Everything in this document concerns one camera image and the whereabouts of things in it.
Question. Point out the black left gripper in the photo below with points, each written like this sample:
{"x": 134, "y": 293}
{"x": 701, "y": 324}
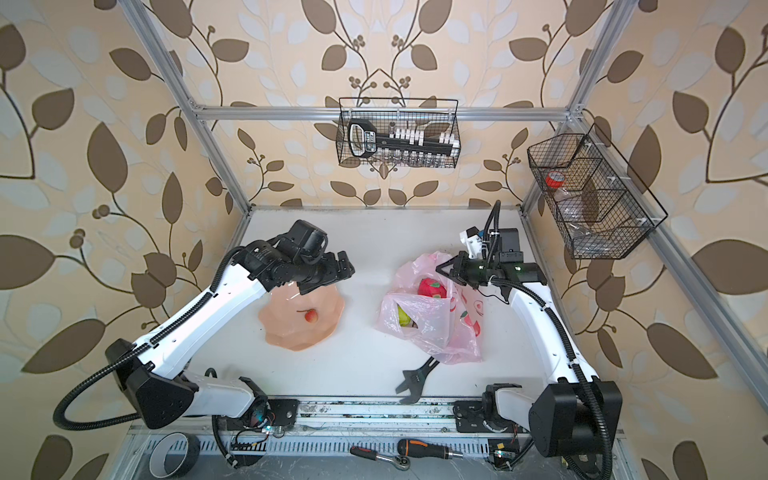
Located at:
{"x": 332, "y": 274}

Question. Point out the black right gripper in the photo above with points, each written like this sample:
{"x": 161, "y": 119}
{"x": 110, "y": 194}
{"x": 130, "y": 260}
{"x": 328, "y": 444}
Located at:
{"x": 458, "y": 274}

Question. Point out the pink plastic bag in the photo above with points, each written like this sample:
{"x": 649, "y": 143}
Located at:
{"x": 450, "y": 330}

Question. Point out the peach fruit plate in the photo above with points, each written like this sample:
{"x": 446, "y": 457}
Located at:
{"x": 296, "y": 322}

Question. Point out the small red cherry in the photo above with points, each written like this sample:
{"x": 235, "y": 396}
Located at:
{"x": 310, "y": 315}

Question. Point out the red dragon fruit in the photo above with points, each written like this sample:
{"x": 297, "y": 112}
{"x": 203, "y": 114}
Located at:
{"x": 432, "y": 288}

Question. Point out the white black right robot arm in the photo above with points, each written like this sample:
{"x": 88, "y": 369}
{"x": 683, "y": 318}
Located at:
{"x": 575, "y": 416}

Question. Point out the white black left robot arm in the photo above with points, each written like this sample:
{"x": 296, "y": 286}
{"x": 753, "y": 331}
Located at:
{"x": 150, "y": 371}

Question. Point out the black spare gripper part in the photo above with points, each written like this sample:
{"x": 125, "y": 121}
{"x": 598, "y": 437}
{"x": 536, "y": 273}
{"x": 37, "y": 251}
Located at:
{"x": 414, "y": 381}

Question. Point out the black socket set holder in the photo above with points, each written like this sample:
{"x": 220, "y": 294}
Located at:
{"x": 365, "y": 141}

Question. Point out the red capped plastic bottle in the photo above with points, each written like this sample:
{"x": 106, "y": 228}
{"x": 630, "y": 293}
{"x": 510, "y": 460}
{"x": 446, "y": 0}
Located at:
{"x": 554, "y": 180}

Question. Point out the orange black screwdriver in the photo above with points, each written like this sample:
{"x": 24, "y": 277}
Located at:
{"x": 413, "y": 448}

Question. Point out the black ratchet wrench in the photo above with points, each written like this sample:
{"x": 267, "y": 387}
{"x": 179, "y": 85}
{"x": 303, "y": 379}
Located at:
{"x": 399, "y": 462}

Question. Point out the black tape roll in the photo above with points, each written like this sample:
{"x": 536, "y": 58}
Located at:
{"x": 174, "y": 456}

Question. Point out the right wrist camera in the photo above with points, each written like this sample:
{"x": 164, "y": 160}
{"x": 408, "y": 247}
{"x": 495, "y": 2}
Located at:
{"x": 474, "y": 242}

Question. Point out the black wire basket centre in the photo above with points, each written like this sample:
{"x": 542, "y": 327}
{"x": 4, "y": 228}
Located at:
{"x": 432, "y": 114}

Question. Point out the black wire basket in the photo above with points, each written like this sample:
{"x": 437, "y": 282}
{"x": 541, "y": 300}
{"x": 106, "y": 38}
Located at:
{"x": 432, "y": 114}
{"x": 605, "y": 209}

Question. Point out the black wire basket right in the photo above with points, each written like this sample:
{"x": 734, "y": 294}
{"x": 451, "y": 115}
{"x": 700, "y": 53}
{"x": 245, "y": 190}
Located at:
{"x": 605, "y": 209}

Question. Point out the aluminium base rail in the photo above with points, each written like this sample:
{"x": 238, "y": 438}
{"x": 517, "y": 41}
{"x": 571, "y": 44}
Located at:
{"x": 311, "y": 436}

